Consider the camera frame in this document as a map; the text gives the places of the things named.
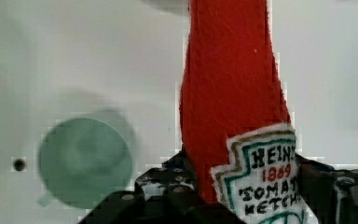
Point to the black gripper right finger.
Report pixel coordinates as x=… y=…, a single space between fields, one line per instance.
x=331 y=194

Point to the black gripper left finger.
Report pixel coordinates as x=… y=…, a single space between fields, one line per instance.
x=165 y=195

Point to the red plush ketchup bottle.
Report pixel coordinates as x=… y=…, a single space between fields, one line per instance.
x=235 y=125

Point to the green plastic cup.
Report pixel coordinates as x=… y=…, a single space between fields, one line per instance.
x=83 y=159

